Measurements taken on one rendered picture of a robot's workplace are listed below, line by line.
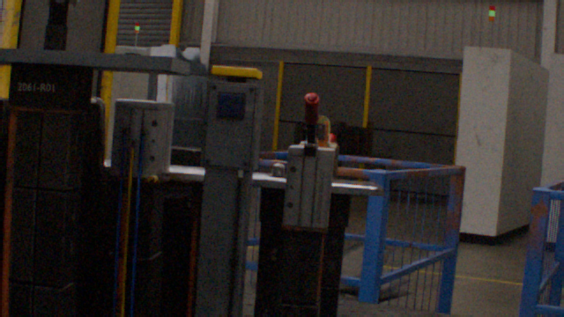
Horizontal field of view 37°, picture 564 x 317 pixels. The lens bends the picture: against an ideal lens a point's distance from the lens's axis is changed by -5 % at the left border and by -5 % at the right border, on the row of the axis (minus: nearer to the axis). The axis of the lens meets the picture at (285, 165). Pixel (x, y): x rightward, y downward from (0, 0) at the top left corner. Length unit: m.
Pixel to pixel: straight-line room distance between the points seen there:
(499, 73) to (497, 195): 1.24
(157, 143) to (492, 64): 7.91
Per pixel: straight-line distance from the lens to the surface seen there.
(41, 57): 1.18
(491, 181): 9.09
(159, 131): 1.33
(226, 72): 1.16
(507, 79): 9.08
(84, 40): 5.03
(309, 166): 1.31
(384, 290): 3.66
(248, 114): 1.15
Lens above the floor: 1.10
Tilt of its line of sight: 3 degrees down
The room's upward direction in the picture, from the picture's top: 5 degrees clockwise
